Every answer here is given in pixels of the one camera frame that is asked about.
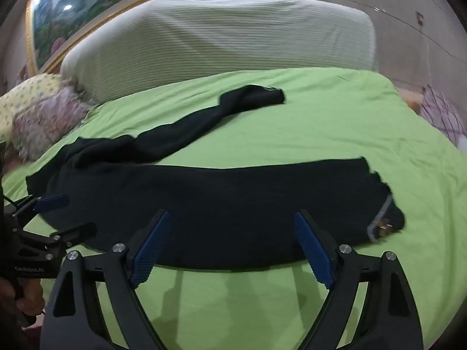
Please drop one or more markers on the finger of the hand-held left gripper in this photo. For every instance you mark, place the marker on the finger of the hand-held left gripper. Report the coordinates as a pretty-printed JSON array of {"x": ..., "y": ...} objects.
[
  {"x": 53, "y": 202},
  {"x": 78, "y": 231}
]

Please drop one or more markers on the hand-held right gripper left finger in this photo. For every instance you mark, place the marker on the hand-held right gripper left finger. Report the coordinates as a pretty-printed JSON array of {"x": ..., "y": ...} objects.
[{"x": 151, "y": 251}]

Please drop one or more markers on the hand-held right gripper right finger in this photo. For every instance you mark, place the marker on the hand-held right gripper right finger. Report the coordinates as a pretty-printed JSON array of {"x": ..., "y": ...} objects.
[{"x": 313, "y": 249}]

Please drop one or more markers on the black pants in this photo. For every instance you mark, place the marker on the black pants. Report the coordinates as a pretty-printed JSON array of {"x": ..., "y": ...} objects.
[{"x": 219, "y": 207}]

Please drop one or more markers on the person's left hand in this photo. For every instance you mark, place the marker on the person's left hand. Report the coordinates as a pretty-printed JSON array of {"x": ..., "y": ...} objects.
[{"x": 31, "y": 297}]

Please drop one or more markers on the pink floral pillow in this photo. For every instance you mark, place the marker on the pink floral pillow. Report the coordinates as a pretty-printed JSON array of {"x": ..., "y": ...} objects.
[{"x": 47, "y": 124}]

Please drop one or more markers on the yellow dotted pillow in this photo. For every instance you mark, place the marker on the yellow dotted pillow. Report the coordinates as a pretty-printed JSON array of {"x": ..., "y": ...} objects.
[{"x": 25, "y": 94}]

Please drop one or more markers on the green bed sheet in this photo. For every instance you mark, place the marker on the green bed sheet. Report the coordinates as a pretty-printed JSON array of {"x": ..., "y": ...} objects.
[{"x": 328, "y": 135}]

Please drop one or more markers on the wooden bedside table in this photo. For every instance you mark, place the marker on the wooden bedside table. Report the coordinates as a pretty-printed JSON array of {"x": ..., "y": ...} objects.
[{"x": 414, "y": 98}]

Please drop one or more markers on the pink checked cloth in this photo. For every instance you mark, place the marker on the pink checked cloth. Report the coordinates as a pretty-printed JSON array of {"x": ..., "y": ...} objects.
[{"x": 443, "y": 116}]

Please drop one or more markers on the gold framed landscape painting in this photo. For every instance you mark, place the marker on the gold framed landscape painting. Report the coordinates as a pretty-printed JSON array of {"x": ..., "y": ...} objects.
[{"x": 91, "y": 0}]

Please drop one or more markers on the white striped covered headboard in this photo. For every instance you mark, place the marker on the white striped covered headboard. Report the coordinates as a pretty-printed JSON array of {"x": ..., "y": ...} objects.
[{"x": 219, "y": 43}]

